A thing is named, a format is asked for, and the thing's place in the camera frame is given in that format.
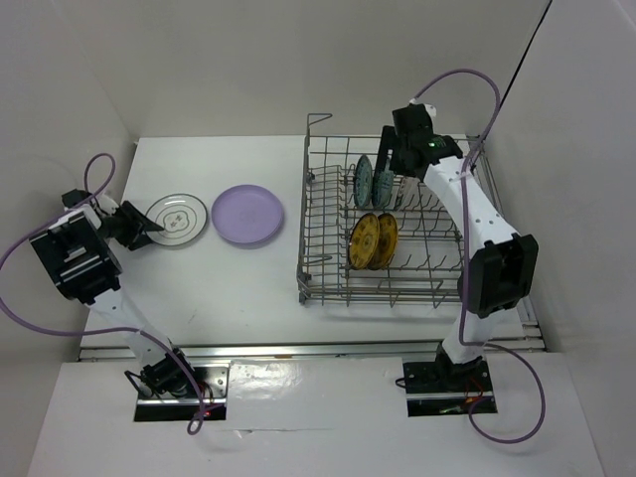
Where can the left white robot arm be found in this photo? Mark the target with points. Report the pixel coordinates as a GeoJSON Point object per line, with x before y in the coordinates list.
{"type": "Point", "coordinates": [74, 251]}

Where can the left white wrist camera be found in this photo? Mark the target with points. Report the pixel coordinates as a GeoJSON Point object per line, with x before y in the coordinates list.
{"type": "Point", "coordinates": [106, 205]}

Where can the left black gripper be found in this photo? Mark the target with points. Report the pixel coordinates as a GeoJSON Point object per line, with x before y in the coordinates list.
{"type": "Point", "coordinates": [135, 223]}

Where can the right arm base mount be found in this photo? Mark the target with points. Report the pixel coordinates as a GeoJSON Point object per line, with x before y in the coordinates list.
{"type": "Point", "coordinates": [429, 393]}

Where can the left yellow patterned plate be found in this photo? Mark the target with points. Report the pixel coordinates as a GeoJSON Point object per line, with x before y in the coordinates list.
{"type": "Point", "coordinates": [363, 241]}

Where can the right yellow patterned plate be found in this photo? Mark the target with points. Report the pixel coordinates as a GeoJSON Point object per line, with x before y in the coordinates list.
{"type": "Point", "coordinates": [387, 243]}

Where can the yellow patterned plate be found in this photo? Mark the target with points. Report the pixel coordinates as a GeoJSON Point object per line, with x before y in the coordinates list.
{"type": "Point", "coordinates": [363, 241]}
{"type": "Point", "coordinates": [387, 243]}

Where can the white plate floral rim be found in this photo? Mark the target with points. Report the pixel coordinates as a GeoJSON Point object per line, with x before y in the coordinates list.
{"type": "Point", "coordinates": [406, 191]}

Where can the blue patterned plate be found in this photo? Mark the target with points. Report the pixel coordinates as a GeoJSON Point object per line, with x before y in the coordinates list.
{"type": "Point", "coordinates": [382, 188]}
{"type": "Point", "coordinates": [363, 182]}

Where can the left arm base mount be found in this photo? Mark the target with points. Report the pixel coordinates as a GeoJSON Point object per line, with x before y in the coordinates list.
{"type": "Point", "coordinates": [213, 384]}

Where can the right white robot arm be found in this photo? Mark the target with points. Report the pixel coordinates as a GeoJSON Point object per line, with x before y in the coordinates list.
{"type": "Point", "coordinates": [498, 263]}

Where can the silver aluminium rail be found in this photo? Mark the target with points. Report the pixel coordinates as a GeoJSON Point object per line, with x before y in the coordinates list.
{"type": "Point", "coordinates": [298, 351]}

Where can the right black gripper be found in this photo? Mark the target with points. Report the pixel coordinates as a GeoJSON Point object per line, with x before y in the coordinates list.
{"type": "Point", "coordinates": [390, 141]}

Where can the grey wire dish rack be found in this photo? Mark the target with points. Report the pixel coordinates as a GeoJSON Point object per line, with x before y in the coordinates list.
{"type": "Point", "coordinates": [427, 261]}

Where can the white plate with rings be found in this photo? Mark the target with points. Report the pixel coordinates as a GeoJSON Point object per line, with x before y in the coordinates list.
{"type": "Point", "coordinates": [182, 218]}

